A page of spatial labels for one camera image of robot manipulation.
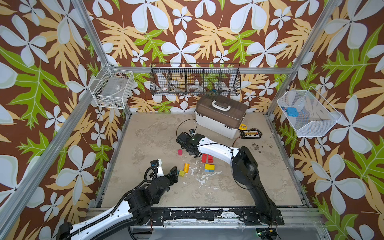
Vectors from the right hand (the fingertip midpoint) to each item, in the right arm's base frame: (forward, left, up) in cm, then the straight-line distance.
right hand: (195, 148), depth 94 cm
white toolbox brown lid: (+17, -16, +14) cm, 27 cm away
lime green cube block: (-15, +9, -3) cm, 18 cm away
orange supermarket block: (-11, +6, -5) cm, 13 cm away
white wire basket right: (+4, -63, +25) cm, 68 cm away
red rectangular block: (-4, -6, -6) cm, 9 cm away
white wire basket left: (+24, +49, +29) cm, 62 cm away
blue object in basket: (+12, -57, +20) cm, 62 cm away
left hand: (-16, +14, +7) cm, 22 cm away
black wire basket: (+38, -1, +25) cm, 46 cm away
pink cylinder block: (-1, +10, -4) cm, 11 cm away
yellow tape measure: (+21, -36, -4) cm, 42 cm away
